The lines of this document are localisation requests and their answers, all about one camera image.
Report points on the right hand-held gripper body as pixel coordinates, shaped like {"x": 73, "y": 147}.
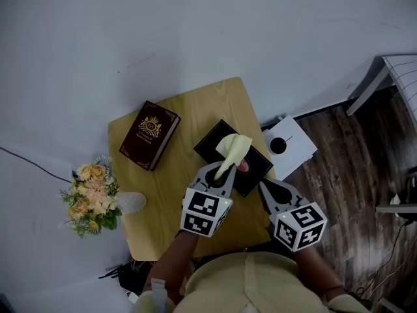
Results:
{"x": 299, "y": 227}

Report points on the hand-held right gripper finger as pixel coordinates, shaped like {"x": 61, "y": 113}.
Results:
{"x": 294, "y": 195}
{"x": 267, "y": 204}

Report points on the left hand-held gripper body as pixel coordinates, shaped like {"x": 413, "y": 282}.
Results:
{"x": 202, "y": 210}

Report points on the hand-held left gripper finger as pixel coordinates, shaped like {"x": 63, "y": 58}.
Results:
{"x": 199, "y": 178}
{"x": 230, "y": 184}

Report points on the black tissue box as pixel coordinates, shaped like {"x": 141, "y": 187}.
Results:
{"x": 257, "y": 174}

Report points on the yellow cloth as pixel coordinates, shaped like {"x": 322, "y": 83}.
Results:
{"x": 234, "y": 145}

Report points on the person's left forearm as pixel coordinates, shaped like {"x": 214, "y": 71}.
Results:
{"x": 172, "y": 262}

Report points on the person's right forearm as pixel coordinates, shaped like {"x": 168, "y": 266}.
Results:
{"x": 316, "y": 272}

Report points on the white box with black circle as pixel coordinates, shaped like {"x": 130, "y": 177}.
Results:
{"x": 299, "y": 142}

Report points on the pink tissue paper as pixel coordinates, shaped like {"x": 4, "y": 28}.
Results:
{"x": 243, "y": 166}

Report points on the dark red hardcover book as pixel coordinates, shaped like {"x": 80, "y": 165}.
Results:
{"x": 146, "y": 135}

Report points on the white textured vase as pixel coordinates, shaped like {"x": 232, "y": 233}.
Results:
{"x": 133, "y": 201}

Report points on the person's yellow shirt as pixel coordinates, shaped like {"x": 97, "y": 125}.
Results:
{"x": 244, "y": 289}

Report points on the black router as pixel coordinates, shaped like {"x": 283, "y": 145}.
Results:
{"x": 130, "y": 276}

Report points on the yellow artificial flower bouquet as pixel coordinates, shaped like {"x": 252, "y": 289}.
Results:
{"x": 94, "y": 191}

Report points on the white electronic device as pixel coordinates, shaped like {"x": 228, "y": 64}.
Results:
{"x": 133, "y": 297}

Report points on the white metal table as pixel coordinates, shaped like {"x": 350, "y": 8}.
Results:
{"x": 368, "y": 90}

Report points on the white checked tablecloth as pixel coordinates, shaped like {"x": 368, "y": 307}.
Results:
{"x": 405, "y": 77}

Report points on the white wall network panel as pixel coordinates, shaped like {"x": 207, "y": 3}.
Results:
{"x": 74, "y": 174}

